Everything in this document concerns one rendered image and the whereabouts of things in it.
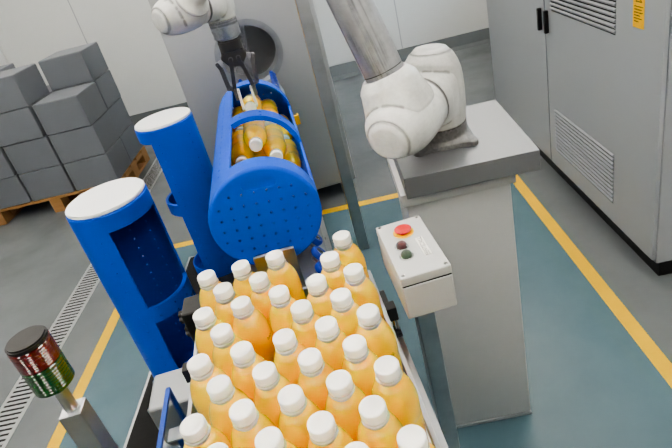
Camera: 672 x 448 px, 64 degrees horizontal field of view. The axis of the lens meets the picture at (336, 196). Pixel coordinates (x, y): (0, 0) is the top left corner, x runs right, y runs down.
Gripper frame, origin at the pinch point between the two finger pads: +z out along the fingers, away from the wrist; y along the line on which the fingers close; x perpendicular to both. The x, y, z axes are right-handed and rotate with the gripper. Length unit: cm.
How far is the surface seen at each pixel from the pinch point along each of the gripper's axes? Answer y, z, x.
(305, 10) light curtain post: -33, -11, -77
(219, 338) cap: 11, 12, 103
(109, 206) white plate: 54, 20, 9
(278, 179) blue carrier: -5, 5, 60
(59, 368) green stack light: 35, 4, 109
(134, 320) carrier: 64, 65, 12
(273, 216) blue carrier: -1, 14, 60
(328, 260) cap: -11, 12, 89
